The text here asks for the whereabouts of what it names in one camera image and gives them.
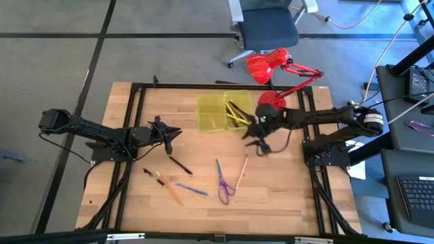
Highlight black marker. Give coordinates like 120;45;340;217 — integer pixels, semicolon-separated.
142;167;167;188

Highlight black crossbar with silver brackets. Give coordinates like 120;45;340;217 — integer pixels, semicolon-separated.
0;228;434;244

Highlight yellow hanging power cord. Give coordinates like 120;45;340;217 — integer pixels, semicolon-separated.
348;0;430;112

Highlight yellow cord with black plug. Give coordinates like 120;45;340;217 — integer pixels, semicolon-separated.
288;0;383;30

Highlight yellow pen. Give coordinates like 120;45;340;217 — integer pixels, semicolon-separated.
225;100;239;120
226;113;251;125

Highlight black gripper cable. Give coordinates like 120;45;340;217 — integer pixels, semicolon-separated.
267;128;293;155
134;120;167;161

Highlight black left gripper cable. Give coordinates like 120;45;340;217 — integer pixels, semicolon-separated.
134;120;167;161

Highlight purple scissors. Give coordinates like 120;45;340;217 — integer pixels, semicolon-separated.
215;158;237;206

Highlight black desk leg beam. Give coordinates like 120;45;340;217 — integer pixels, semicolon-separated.
348;131;391;164

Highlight purple ribbon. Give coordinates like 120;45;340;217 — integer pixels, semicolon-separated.
406;120;434;138

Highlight red desk lamp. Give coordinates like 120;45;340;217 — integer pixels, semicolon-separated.
245;47;326;113

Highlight dark blue office chair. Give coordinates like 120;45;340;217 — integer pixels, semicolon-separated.
227;0;319;68

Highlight translucent yellow-green supply box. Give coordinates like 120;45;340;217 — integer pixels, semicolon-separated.
195;89;255;133

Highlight black diagonal pole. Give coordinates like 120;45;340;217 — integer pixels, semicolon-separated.
388;33;434;77

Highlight dark grey side desk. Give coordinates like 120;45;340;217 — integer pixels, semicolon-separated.
375;64;434;155
380;148;434;238

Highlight black arm base cable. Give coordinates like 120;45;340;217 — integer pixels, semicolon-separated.
83;161;102;192

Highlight orange pencil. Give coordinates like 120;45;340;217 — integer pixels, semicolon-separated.
155;169;184;207

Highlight black power adapter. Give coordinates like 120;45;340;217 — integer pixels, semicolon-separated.
404;67;432;105

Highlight pink pencil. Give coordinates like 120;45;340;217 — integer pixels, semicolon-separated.
235;154;251;190

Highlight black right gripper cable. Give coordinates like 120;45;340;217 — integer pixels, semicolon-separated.
267;128;293;155

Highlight white paper sheet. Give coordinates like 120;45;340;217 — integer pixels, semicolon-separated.
346;139;367;180

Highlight black laptop keyboard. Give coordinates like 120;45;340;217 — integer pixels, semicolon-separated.
396;175;434;230

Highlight black aluminium table frame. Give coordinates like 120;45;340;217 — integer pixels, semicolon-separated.
76;75;362;238

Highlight blue pen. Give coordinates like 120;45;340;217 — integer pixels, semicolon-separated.
176;182;209;197

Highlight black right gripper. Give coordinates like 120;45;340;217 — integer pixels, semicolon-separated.
241;103;289;157

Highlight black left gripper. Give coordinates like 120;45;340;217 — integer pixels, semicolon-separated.
135;115;182;156

